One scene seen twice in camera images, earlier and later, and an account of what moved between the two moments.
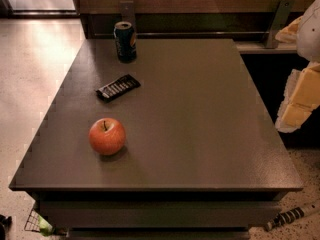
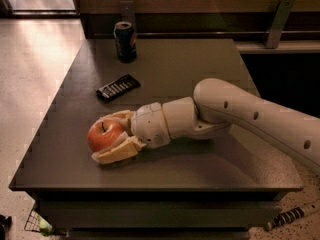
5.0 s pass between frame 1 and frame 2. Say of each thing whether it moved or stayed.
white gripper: moved
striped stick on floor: stayed
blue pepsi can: stayed
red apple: stayed
